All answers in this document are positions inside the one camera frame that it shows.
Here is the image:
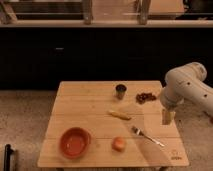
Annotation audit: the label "wooden table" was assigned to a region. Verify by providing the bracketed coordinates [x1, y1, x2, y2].
[38, 81, 189, 168]

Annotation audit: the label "metal cup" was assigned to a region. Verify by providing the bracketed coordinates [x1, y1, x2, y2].
[116, 84, 127, 99]

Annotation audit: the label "dark red grapes bunch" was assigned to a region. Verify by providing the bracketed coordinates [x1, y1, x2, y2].
[136, 93, 157, 104]

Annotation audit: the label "yellow banana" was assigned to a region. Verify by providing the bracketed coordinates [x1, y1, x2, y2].
[108, 110, 131, 120]

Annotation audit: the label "black object at floor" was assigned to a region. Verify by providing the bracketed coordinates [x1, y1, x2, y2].
[3, 144, 14, 171]

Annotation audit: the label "orange bowl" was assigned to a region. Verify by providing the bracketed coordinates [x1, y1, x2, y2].
[59, 127, 91, 159]

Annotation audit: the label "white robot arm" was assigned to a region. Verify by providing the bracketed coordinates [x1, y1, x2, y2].
[159, 62, 213, 125]

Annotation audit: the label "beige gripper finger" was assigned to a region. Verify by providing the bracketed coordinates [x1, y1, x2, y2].
[162, 109, 175, 125]

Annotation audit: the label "silver fork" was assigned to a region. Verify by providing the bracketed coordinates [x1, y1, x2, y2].
[131, 126, 165, 147]

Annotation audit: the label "wooden chair legs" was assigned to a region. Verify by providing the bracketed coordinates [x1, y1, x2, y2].
[81, 0, 151, 25]

